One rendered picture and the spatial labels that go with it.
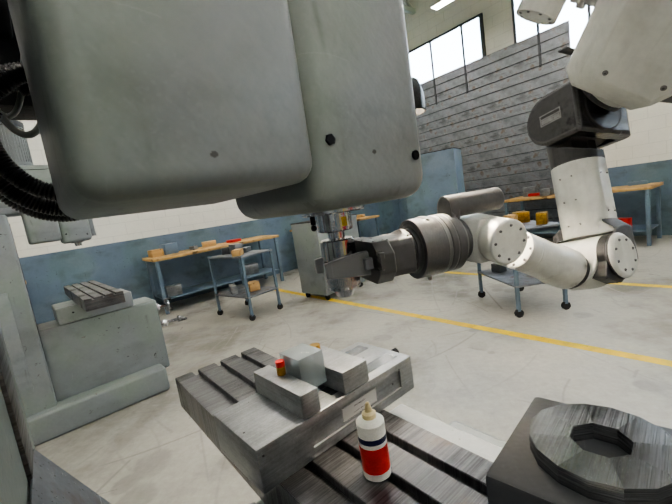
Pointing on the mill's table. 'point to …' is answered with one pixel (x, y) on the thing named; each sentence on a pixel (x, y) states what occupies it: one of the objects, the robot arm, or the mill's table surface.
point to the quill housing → (350, 109)
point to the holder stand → (582, 458)
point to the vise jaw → (344, 370)
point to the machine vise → (304, 416)
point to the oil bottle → (373, 445)
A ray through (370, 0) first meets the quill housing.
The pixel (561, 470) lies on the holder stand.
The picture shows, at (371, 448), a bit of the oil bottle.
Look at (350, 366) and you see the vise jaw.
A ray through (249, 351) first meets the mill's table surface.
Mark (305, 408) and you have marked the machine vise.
